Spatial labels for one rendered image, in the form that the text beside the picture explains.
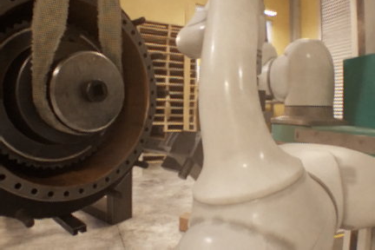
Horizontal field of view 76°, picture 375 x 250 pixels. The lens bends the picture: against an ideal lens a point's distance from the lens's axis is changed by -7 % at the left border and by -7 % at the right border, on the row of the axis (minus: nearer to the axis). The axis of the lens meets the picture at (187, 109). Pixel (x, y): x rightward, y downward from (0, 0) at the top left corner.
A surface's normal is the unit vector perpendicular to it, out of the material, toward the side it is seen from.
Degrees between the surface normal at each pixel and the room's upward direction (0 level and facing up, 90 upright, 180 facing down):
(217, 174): 66
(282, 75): 91
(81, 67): 90
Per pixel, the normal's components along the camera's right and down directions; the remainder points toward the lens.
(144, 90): -0.66, 0.08
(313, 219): 0.65, -0.33
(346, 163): -0.36, -0.76
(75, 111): 0.76, 0.02
